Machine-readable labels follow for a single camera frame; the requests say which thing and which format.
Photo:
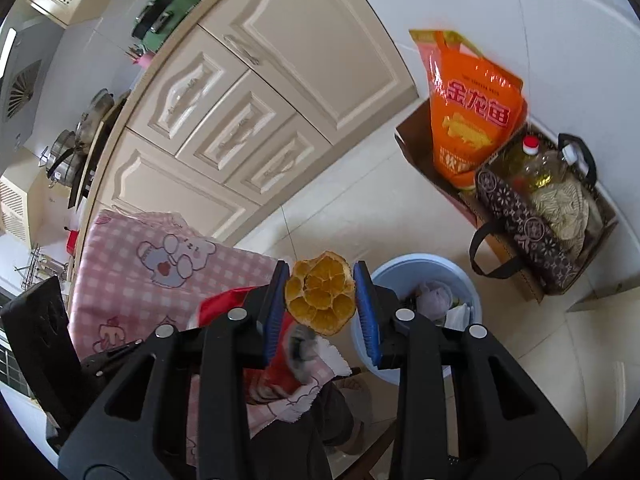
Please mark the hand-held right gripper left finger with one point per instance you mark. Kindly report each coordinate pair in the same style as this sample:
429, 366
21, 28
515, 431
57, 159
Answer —
272, 315

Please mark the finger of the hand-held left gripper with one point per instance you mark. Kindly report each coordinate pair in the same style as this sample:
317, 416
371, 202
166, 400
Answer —
112, 360

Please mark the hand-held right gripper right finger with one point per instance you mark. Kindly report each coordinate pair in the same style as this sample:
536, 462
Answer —
367, 320

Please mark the red snack wrapper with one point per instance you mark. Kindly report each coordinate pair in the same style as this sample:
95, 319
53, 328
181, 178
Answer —
225, 305

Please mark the orange peel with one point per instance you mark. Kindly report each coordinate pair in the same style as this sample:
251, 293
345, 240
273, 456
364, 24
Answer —
320, 295

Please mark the pale blue trash bin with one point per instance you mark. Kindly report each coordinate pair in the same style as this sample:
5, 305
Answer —
400, 267

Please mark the crumpled grey plastic wrap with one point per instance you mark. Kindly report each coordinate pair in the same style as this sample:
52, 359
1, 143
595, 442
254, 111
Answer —
435, 297

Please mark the steel utensil rack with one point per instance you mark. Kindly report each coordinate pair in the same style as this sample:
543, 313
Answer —
40, 265

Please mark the red bowl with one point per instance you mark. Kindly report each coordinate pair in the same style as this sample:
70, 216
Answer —
73, 242

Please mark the pink checked tablecloth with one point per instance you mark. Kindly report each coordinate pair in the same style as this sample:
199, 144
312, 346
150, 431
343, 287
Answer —
150, 260

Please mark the cream cabinet drawer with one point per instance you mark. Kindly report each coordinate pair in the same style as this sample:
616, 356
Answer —
280, 160
237, 127
190, 90

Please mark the black gas stove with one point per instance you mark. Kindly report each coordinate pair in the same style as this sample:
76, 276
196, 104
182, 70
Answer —
87, 182

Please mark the brown cardboard box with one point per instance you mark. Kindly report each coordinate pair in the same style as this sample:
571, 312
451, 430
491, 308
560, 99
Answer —
425, 160

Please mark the patterned tote bag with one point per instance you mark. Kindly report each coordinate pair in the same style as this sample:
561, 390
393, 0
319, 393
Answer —
525, 230

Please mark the steel steamer pot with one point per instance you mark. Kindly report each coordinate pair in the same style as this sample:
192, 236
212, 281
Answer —
62, 155

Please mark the beige knitted cloth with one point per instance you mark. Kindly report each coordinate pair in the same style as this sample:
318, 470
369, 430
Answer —
560, 210

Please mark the cooking oil bottle red cap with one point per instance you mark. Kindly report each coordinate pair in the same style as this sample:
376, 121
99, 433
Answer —
535, 165

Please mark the steel frying pan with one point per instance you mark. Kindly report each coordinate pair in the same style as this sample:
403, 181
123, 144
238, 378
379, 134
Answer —
95, 115

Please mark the orange rice bag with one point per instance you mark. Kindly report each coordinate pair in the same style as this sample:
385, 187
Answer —
470, 110

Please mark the bottle with white cap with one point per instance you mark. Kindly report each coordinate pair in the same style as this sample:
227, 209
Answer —
570, 155

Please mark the range hood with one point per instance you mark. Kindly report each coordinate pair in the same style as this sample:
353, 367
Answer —
25, 75

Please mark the cream lower kitchen cabinets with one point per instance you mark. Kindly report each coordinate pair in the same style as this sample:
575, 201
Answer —
310, 35

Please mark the pink utensil holder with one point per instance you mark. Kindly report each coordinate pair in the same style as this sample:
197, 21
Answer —
145, 61

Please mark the chopsticks and spoons bundle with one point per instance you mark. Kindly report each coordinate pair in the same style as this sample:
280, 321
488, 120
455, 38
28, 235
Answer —
135, 51

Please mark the green electric grill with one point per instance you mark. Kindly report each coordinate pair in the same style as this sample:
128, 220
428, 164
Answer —
165, 10

